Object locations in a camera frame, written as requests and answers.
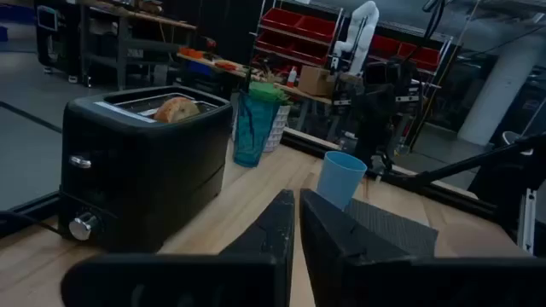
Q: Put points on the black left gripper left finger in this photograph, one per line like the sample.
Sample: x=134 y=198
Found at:
x=256 y=273

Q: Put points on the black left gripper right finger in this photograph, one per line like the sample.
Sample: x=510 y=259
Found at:
x=341 y=264

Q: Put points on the toasted bagel half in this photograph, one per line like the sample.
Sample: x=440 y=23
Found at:
x=175 y=111

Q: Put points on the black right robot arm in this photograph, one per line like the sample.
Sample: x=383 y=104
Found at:
x=377 y=115

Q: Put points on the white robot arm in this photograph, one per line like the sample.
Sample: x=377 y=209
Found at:
x=362 y=30

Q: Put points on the grey woven placemat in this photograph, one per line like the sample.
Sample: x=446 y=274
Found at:
x=396 y=230

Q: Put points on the light blue plastic cup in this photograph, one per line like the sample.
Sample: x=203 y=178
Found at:
x=339 y=179

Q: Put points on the teal glass tumbler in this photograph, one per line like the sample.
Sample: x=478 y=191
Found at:
x=253 y=132

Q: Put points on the white lattice basket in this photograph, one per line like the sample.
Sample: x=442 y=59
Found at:
x=278 y=128

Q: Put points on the black two-slot toaster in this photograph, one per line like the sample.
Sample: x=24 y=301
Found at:
x=141 y=170

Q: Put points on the green napkins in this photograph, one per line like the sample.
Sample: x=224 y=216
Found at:
x=266 y=91

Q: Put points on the black metal strut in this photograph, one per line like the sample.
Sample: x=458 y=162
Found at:
x=503 y=179

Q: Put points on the brown cardboard box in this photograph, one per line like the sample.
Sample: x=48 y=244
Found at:
x=313 y=81

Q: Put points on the white bottle with red cap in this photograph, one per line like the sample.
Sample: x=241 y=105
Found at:
x=292 y=79

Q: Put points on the long wooden workbench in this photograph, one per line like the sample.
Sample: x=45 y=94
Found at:
x=239 y=70

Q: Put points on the blue storage bin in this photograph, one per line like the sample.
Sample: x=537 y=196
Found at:
x=199 y=68

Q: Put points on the shelf rack with red bins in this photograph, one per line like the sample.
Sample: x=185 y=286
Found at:
x=298 y=30
x=422 y=55

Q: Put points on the white round column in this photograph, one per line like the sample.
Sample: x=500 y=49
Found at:
x=499 y=94

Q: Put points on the black metal workbench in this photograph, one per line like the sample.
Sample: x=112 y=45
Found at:
x=123 y=42

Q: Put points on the black table edge rail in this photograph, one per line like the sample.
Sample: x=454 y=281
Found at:
x=34 y=204
x=426 y=187

